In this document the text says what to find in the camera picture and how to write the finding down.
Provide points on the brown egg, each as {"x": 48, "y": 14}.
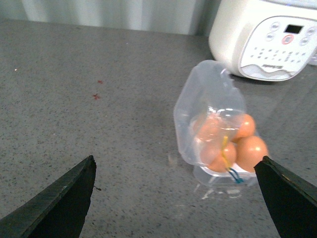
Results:
{"x": 247, "y": 128}
{"x": 209, "y": 128}
{"x": 213, "y": 159}
{"x": 250, "y": 151}

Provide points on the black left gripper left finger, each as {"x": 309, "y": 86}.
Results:
{"x": 59, "y": 211}

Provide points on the clear plastic egg box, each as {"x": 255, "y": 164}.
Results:
{"x": 209, "y": 92}

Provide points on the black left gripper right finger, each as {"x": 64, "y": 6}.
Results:
{"x": 290, "y": 200}

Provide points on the white Joyoung blender appliance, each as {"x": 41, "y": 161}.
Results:
{"x": 268, "y": 40}

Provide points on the yellow blue rubber band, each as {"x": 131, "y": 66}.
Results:
{"x": 228, "y": 165}

